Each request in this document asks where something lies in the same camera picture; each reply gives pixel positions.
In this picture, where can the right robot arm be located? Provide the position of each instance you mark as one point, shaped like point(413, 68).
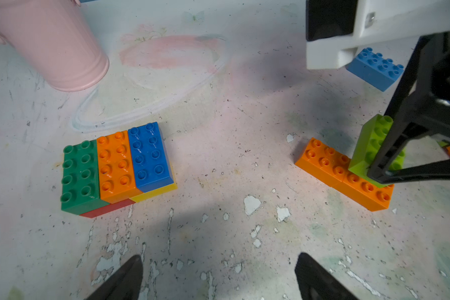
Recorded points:
point(402, 43)

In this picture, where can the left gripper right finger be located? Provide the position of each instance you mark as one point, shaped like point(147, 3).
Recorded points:
point(315, 283)

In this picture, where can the dark green lego brick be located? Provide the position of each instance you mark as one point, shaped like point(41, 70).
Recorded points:
point(80, 179)

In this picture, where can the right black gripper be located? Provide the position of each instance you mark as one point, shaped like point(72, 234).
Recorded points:
point(420, 107)

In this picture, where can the red lego brick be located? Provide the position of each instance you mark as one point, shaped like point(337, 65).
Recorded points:
point(107, 209)

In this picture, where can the yellow lego brick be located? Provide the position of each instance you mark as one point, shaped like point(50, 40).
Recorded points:
point(156, 192)

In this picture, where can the light blue lego brick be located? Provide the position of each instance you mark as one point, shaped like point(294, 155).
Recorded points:
point(376, 70)

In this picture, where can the orange lego brick bottom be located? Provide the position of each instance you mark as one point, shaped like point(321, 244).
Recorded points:
point(366, 194)

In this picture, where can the lime green lego brick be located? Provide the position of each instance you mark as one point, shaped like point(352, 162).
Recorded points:
point(371, 137)

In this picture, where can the pink pen cup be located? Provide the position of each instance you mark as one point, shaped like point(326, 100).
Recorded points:
point(55, 39)

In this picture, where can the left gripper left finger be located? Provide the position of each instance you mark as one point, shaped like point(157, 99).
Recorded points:
point(124, 284)

